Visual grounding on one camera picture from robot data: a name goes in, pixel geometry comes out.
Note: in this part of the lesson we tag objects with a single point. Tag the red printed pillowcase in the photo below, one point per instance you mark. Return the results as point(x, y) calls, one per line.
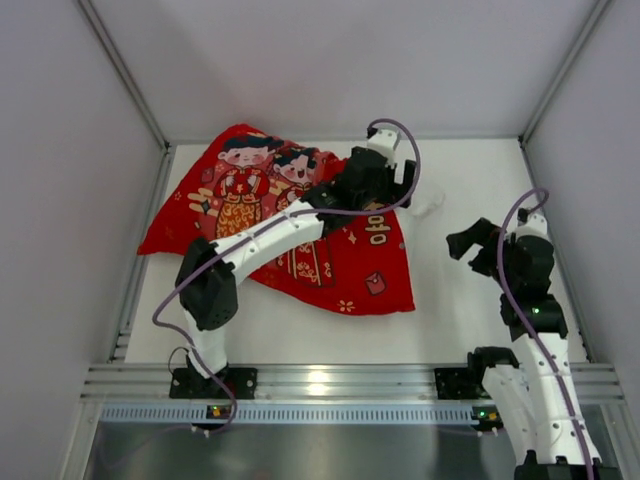
point(244, 177)

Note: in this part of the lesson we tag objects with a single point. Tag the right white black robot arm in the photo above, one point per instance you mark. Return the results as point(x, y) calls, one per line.
point(530, 381)

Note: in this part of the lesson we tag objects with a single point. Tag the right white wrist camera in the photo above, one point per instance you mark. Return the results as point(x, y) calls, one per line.
point(530, 223)

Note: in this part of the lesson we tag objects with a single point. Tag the right aluminium frame post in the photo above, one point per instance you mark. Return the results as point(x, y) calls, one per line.
point(568, 61)

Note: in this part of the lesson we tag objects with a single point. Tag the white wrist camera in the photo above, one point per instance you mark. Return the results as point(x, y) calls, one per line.
point(384, 141)
point(530, 223)

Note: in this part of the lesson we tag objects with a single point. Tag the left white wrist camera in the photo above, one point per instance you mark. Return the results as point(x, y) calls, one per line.
point(384, 141)

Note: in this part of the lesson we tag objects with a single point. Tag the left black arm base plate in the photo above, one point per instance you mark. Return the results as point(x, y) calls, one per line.
point(186, 383)

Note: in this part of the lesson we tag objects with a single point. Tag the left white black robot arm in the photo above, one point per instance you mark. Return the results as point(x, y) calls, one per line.
point(207, 283)

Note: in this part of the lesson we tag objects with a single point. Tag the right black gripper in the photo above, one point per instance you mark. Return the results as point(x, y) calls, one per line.
point(493, 246)

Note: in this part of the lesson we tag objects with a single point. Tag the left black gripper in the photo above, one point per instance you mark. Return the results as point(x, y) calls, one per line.
point(400, 182)

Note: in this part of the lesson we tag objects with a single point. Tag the white pillow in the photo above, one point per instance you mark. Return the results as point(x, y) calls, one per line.
point(425, 200)

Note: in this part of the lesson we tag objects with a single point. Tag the aluminium frame post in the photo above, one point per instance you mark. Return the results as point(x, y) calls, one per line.
point(568, 61)
point(117, 61)

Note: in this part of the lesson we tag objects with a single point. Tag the left aluminium frame post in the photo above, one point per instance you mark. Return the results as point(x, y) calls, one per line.
point(117, 61)

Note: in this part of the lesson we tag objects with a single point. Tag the aluminium mounting rail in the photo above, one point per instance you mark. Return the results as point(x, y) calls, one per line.
point(594, 383)

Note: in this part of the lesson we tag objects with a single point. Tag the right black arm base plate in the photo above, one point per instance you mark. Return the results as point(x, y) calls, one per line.
point(457, 383)

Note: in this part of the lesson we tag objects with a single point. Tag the slotted grey cable duct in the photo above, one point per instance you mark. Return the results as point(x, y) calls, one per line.
point(480, 417)

